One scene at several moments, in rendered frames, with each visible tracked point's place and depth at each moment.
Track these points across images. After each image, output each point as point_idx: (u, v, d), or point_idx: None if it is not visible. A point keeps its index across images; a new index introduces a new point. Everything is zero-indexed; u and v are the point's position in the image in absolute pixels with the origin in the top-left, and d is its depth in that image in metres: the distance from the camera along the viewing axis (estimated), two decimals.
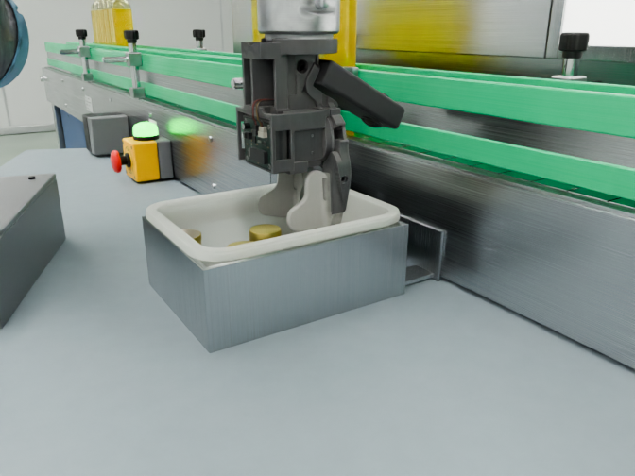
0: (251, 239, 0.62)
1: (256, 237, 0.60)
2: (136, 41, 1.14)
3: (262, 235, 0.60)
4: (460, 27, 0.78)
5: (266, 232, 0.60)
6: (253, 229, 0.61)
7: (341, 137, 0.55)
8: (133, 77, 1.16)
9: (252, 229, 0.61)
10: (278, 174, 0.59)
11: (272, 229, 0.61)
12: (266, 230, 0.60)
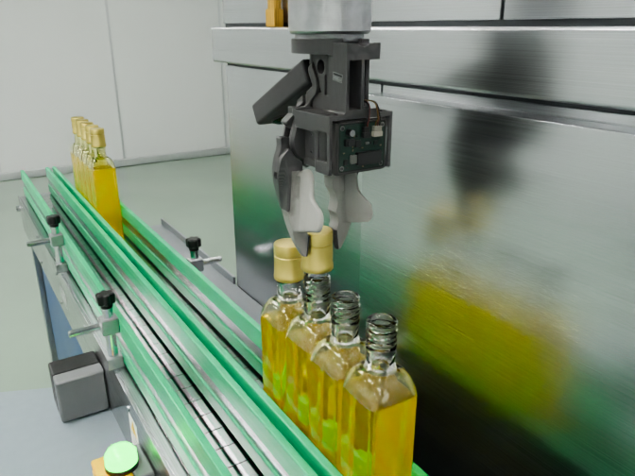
0: None
1: None
2: (111, 304, 0.89)
3: None
4: (570, 466, 0.53)
5: None
6: None
7: None
8: (109, 347, 0.91)
9: None
10: (314, 184, 0.55)
11: None
12: None
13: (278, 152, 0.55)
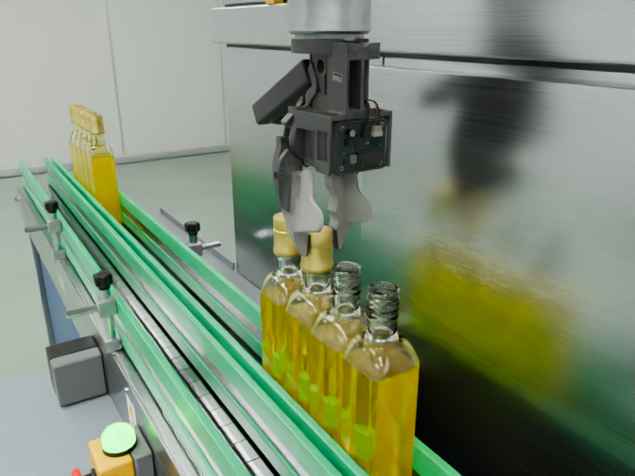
0: None
1: None
2: (110, 285, 0.88)
3: None
4: (575, 436, 0.52)
5: None
6: None
7: None
8: (107, 329, 0.90)
9: None
10: (314, 184, 0.55)
11: None
12: None
13: (278, 152, 0.55)
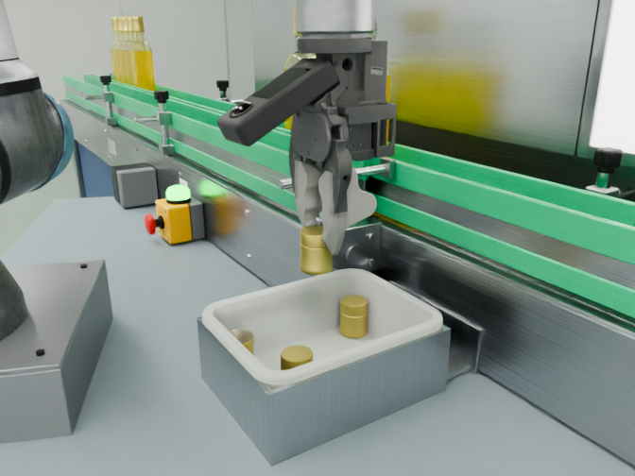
0: (301, 240, 0.62)
1: (308, 239, 0.59)
2: (166, 101, 1.17)
3: (314, 237, 0.59)
4: (490, 114, 0.81)
5: (318, 234, 0.59)
6: (304, 231, 0.60)
7: (295, 128, 0.59)
8: (163, 135, 1.19)
9: (303, 231, 0.60)
10: (356, 176, 0.58)
11: (323, 229, 0.60)
12: (317, 231, 0.60)
13: (343, 155, 0.54)
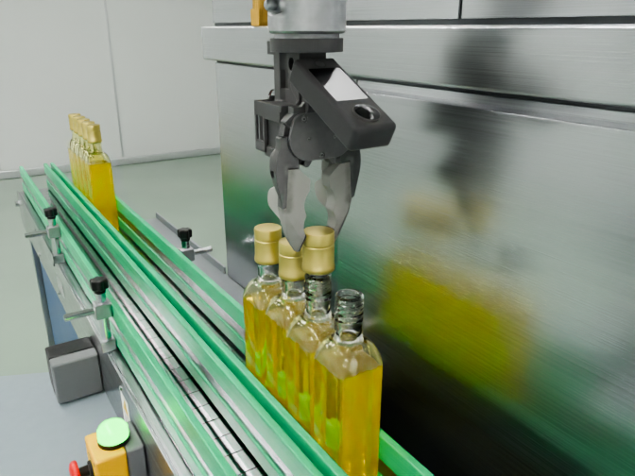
0: (312, 247, 0.59)
1: (333, 236, 0.60)
2: (105, 290, 0.94)
3: (334, 232, 0.60)
4: (523, 429, 0.58)
5: (331, 229, 0.61)
6: (323, 233, 0.59)
7: (291, 136, 0.55)
8: (102, 330, 0.96)
9: (323, 234, 0.59)
10: (321, 165, 0.62)
11: (317, 228, 0.61)
12: (324, 229, 0.61)
13: None
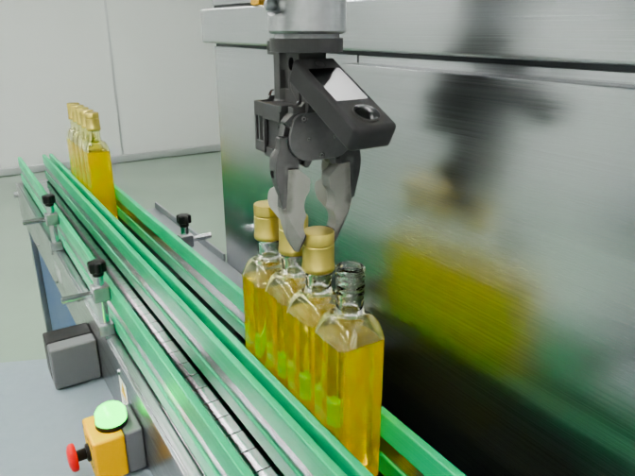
0: (312, 247, 0.59)
1: (333, 236, 0.60)
2: (103, 273, 0.93)
3: (334, 232, 0.60)
4: (527, 403, 0.57)
5: (331, 229, 0.61)
6: (323, 233, 0.59)
7: (291, 136, 0.55)
8: (100, 314, 0.95)
9: (323, 234, 0.59)
10: (321, 165, 0.62)
11: (317, 228, 0.61)
12: (324, 229, 0.61)
13: None
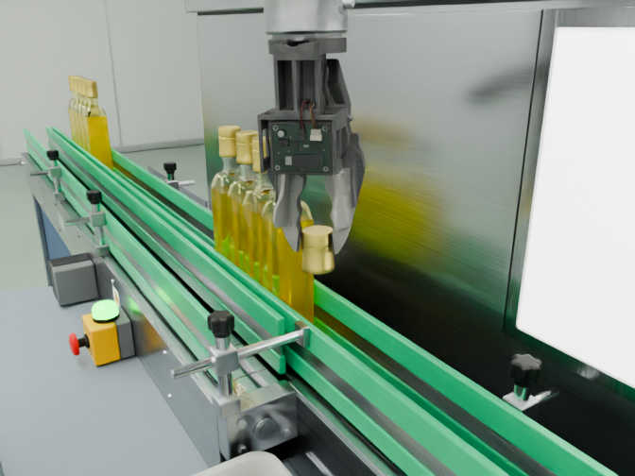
0: (259, 150, 0.77)
1: None
2: (99, 201, 1.11)
3: None
4: (420, 265, 0.75)
5: None
6: None
7: (348, 132, 0.57)
8: (97, 236, 1.13)
9: None
10: (283, 181, 0.56)
11: (265, 137, 0.79)
12: (269, 138, 0.78)
13: None
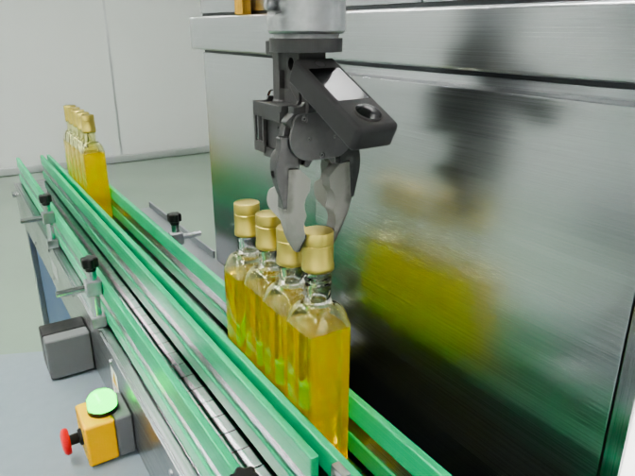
0: (284, 242, 0.65)
1: None
2: (95, 268, 0.98)
3: None
4: (480, 385, 0.62)
5: None
6: None
7: (291, 136, 0.55)
8: (93, 307, 1.00)
9: None
10: (320, 165, 0.62)
11: None
12: None
13: None
